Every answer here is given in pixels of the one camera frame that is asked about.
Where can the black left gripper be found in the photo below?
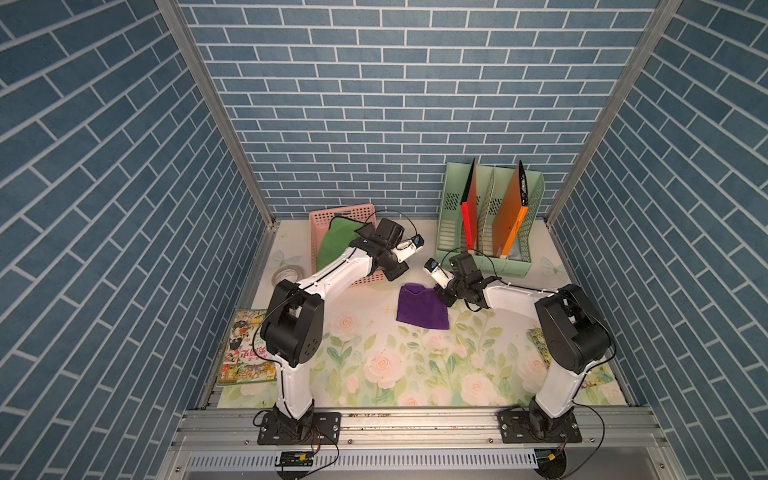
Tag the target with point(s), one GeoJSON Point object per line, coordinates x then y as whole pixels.
{"type": "Point", "coordinates": [397, 271]}

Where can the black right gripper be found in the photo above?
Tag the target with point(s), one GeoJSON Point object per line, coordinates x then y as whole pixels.
{"type": "Point", "coordinates": [445, 299]}

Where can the green grey microfibre cloth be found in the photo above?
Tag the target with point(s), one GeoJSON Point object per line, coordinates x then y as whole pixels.
{"type": "Point", "coordinates": [341, 232]}

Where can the purple square dishcloth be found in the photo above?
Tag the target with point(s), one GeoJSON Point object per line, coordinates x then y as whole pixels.
{"type": "Point", "coordinates": [420, 306]}

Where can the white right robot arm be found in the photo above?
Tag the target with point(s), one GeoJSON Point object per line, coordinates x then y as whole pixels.
{"type": "Point", "coordinates": [575, 337]}

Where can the pink perforated plastic basket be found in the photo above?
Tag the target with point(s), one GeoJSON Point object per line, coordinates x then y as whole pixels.
{"type": "Point", "coordinates": [319, 224]}

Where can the red folder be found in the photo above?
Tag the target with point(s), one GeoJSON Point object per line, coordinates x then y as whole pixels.
{"type": "Point", "coordinates": [469, 208]}

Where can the orange folder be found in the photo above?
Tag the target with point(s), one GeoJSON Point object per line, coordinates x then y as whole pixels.
{"type": "Point", "coordinates": [511, 214]}

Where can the clear packing tape roll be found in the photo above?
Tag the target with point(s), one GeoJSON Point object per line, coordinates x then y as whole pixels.
{"type": "Point", "coordinates": [290, 273]}

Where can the green plastic file organiser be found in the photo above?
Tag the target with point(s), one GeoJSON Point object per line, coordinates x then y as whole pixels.
{"type": "Point", "coordinates": [489, 211]}

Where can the right picture book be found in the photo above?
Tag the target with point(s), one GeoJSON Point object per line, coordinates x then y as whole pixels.
{"type": "Point", "coordinates": [596, 377]}

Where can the picture book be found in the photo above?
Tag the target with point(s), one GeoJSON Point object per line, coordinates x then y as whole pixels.
{"type": "Point", "coordinates": [245, 358]}
{"type": "Point", "coordinates": [596, 377]}

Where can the left picture book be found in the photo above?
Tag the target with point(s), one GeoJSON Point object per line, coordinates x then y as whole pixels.
{"type": "Point", "coordinates": [245, 358]}

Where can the black right controller box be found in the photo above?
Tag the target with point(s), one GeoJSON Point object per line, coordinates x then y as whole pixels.
{"type": "Point", "coordinates": [551, 464]}

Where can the black controller box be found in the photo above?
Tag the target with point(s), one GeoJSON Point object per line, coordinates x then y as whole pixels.
{"type": "Point", "coordinates": [551, 464]}
{"type": "Point", "coordinates": [295, 459]}

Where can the black left controller box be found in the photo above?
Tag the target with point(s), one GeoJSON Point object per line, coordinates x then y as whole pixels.
{"type": "Point", "coordinates": [295, 459]}

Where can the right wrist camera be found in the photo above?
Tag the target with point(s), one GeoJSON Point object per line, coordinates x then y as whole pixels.
{"type": "Point", "coordinates": [437, 273]}

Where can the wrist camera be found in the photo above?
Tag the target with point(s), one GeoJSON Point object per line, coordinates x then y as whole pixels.
{"type": "Point", "coordinates": [411, 246]}
{"type": "Point", "coordinates": [437, 273]}

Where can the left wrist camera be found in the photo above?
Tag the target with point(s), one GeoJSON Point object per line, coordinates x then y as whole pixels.
{"type": "Point", "coordinates": [411, 246]}

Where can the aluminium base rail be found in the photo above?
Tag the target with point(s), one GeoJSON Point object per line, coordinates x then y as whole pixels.
{"type": "Point", "coordinates": [418, 443]}

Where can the aluminium corner post left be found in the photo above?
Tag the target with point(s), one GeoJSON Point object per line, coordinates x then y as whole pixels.
{"type": "Point", "coordinates": [182, 35]}

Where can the aluminium corner post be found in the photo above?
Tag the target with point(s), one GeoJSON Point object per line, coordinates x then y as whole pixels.
{"type": "Point", "coordinates": [657, 25]}
{"type": "Point", "coordinates": [182, 35]}

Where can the aluminium corner post right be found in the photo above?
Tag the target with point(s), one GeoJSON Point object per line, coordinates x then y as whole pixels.
{"type": "Point", "coordinates": [657, 25]}

